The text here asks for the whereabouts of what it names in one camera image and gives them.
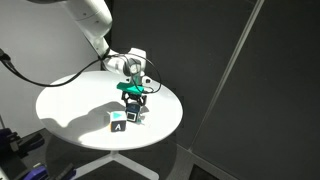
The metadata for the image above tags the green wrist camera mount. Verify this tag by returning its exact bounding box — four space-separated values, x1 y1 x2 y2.
116 81 146 96

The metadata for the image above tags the white table base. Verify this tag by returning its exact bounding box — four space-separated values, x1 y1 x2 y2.
71 150 160 180

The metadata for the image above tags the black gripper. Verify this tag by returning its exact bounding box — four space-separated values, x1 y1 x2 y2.
120 90 148 115

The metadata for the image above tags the blue picture cube block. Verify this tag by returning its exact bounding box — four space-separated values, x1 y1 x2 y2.
124 102 141 124

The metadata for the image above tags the metal divider strip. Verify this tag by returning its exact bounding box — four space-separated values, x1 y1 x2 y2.
187 0 267 153

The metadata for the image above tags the letter A cube block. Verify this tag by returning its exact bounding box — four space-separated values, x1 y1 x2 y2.
109 110 128 134

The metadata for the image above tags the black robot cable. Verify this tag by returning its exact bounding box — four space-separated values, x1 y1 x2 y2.
0 47 163 95

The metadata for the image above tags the purple black spring clamp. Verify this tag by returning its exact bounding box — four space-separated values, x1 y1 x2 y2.
12 132 47 158
0 127 18 145
19 161 48 180

